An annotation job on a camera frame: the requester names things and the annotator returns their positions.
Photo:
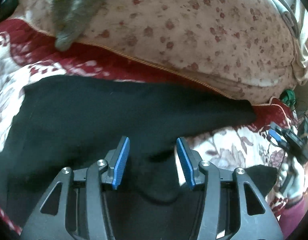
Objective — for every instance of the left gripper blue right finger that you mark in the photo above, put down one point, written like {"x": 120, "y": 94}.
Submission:
{"x": 190, "y": 160}

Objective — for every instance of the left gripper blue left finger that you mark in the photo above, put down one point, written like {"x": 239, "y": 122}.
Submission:
{"x": 116, "y": 162}

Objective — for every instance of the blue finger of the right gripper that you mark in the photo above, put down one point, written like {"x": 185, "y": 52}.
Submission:
{"x": 274, "y": 137}

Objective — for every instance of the black knit pants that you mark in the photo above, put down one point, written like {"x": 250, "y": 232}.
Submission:
{"x": 53, "y": 163}

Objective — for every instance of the magenta sleeve forearm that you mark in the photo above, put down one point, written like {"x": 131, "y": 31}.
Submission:
{"x": 292, "y": 215}

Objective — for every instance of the gloved right hand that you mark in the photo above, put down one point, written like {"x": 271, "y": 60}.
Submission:
{"x": 291, "y": 180}

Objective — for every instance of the green object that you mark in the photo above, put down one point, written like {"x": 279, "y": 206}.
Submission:
{"x": 288, "y": 97}

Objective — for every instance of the floral beige quilt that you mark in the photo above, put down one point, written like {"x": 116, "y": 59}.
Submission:
{"x": 248, "y": 49}

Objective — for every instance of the grey fleece garment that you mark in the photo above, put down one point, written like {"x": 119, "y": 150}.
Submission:
{"x": 71, "y": 18}

